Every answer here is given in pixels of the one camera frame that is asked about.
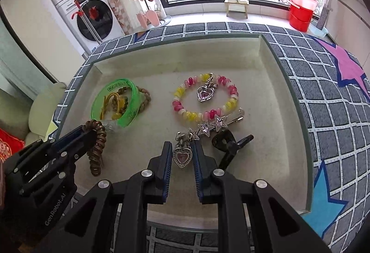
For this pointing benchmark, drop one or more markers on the red plastic bucket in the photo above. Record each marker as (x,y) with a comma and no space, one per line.
(300,20)

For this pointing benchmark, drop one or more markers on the red embroidered pillow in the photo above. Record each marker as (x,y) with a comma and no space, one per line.
(10,144)

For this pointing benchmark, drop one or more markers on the white wall cabinet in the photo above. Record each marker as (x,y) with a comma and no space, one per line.
(349,19)

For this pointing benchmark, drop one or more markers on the cream sofa cushion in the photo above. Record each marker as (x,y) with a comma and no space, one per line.
(46,108)

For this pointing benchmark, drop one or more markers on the white washing machine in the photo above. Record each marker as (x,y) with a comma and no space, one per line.
(95,22)

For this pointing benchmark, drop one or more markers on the light blue basin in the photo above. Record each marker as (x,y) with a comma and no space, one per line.
(319,31)

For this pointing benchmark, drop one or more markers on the grey grid star blanket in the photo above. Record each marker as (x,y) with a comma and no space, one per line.
(332,126)

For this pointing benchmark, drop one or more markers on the black hair clip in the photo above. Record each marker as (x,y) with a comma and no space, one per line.
(227,143)

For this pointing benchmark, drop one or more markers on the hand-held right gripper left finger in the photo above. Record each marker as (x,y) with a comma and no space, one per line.
(167,163)

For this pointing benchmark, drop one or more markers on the purple heart silver pendant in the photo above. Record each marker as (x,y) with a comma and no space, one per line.
(204,94)

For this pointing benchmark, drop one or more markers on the green plastic bangle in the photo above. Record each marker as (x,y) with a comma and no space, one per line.
(127,117)

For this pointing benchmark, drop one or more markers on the pink checkered board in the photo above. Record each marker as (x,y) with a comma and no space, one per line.
(117,7)

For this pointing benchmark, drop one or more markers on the silver star hair clip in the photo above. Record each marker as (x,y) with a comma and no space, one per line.
(212,125)

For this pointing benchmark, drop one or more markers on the gold slipper rack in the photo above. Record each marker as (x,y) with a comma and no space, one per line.
(149,10)

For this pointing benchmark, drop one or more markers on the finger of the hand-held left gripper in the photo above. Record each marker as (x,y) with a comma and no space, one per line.
(72,132)
(79,145)

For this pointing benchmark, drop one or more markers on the small wooden stool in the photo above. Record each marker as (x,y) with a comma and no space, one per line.
(237,6)

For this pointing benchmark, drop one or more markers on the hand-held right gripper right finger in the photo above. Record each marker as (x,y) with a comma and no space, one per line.
(197,165)

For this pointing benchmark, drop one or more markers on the grey-green jewelry tray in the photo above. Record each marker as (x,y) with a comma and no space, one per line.
(162,74)

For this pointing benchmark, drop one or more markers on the pink heart silver pendant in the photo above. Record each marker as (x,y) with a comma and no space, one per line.
(182,157)

